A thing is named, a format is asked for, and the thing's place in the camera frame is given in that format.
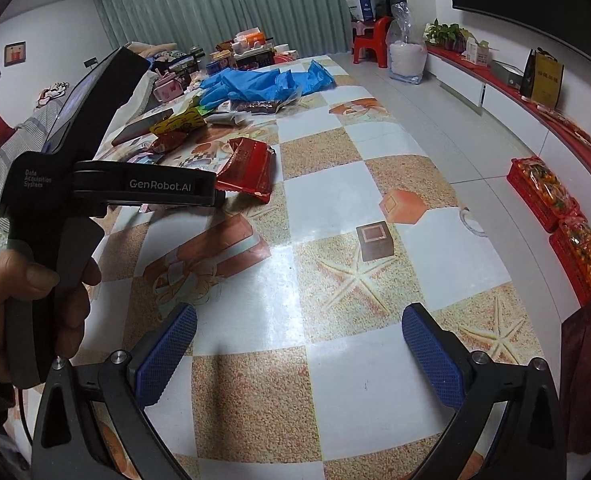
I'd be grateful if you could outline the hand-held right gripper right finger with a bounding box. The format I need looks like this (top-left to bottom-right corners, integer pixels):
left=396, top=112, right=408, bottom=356
left=401, top=302, right=581, bottom=480

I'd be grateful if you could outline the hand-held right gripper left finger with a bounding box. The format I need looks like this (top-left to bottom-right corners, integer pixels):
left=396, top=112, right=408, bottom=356
left=31, top=303, right=198, bottom=480

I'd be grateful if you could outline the dark red snack packet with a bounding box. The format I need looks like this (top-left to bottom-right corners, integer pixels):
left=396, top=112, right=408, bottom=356
left=214, top=136, right=276, bottom=205

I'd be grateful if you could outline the pile of assorted snack packets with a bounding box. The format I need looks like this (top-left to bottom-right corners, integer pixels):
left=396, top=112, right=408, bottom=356
left=125, top=95, right=301, bottom=166

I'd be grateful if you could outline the pink lidded container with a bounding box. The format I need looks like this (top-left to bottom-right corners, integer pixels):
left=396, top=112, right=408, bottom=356
left=154, top=75, right=184, bottom=104

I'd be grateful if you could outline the pile of blue gloves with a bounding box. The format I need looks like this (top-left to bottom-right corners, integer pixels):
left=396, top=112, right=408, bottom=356
left=198, top=59, right=336, bottom=106

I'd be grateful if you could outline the clutter of boxes and goods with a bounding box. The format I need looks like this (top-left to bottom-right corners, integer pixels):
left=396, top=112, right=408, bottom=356
left=185, top=27, right=301, bottom=76

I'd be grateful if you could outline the red crate of oranges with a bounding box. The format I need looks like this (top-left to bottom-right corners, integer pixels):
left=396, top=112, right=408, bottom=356
left=549, top=217, right=591, bottom=306
left=506, top=156, right=583, bottom=233

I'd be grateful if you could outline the green curtain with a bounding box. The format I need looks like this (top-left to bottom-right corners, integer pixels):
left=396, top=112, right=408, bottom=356
left=92, top=0, right=371, bottom=56

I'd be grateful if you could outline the red plastic stool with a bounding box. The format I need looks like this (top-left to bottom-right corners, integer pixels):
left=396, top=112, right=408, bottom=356
left=353, top=16, right=393, bottom=68

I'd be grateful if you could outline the clear plastic bag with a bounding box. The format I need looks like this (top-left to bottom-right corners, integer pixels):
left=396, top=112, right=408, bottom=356
left=388, top=2, right=426, bottom=83

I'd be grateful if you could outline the white blue carton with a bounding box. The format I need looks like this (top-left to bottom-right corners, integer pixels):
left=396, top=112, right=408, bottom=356
left=346, top=0, right=376, bottom=23

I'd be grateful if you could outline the white red television cabinet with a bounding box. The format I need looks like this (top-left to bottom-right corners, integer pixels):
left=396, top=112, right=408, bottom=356
left=425, top=42, right=591, bottom=201

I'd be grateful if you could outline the potted green plant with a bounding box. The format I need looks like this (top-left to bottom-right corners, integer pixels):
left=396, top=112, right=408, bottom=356
left=424, top=20, right=469, bottom=51

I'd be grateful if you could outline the grey flat box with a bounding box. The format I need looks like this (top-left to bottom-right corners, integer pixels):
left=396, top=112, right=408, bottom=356
left=490, top=60, right=523, bottom=88

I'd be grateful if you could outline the small white box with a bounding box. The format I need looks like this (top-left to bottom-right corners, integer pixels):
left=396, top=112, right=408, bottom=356
left=465, top=37, right=491, bottom=66

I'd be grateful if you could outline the black yellow paper bag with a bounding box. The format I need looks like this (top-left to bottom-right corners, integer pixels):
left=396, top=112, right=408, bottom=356
left=519, top=49, right=563, bottom=110

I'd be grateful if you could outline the black cable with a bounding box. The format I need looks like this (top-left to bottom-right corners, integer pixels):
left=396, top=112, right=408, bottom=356
left=18, top=387, right=33, bottom=448

